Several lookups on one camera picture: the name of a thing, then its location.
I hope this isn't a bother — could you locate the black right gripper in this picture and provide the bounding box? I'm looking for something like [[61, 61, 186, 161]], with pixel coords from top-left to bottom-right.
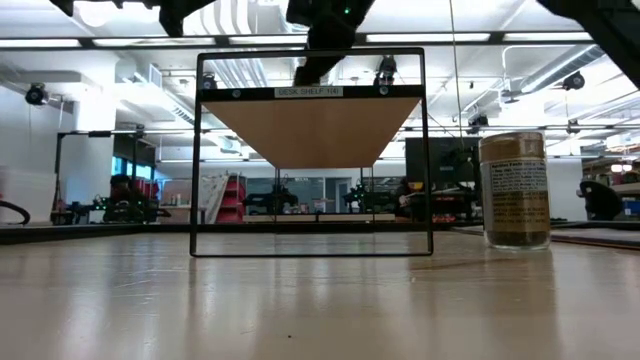
[[285, 0, 376, 88]]

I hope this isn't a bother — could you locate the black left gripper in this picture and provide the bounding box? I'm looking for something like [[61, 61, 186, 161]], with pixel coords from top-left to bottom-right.
[[110, 0, 217, 39]]

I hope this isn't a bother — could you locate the large spice jar gold lid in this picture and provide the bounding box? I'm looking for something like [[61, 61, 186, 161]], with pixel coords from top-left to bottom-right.
[[478, 130, 553, 252]]

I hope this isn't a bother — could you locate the long ceiling light fixture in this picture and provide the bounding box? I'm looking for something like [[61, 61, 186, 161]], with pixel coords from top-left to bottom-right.
[[0, 29, 601, 50]]

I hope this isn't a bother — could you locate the black monitor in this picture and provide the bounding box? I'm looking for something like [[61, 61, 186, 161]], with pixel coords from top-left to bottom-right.
[[404, 137, 481, 191]]

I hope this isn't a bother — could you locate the red storage rack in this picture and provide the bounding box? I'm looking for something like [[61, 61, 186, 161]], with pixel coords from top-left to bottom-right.
[[214, 173, 247, 224]]

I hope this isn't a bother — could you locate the person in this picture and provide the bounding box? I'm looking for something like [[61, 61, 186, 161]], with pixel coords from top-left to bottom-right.
[[397, 177, 426, 220], [108, 173, 135, 204]]

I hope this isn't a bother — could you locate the leaning whiteboard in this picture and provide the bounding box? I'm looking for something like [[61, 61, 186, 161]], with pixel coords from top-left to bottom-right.
[[199, 173, 230, 225]]

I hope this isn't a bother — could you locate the red canyon landscape print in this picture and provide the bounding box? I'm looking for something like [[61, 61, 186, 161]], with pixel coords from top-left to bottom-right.
[[549, 227, 640, 252]]

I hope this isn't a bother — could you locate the wooden desk shelf black frame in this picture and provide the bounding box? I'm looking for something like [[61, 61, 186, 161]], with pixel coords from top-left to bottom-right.
[[188, 47, 434, 259]]

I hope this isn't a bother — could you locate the black metal rack frame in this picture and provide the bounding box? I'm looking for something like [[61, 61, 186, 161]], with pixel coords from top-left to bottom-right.
[[53, 128, 147, 225]]

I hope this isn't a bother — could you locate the thin hanging cable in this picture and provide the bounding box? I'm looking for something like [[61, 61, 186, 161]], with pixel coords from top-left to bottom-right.
[[448, 0, 465, 147]]

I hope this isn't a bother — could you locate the black aluminium rig frame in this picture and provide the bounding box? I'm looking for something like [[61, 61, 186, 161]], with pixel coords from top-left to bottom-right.
[[0, 222, 481, 246]]

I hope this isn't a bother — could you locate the black looped hose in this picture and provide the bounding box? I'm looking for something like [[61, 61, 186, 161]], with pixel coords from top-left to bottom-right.
[[0, 199, 31, 226]]

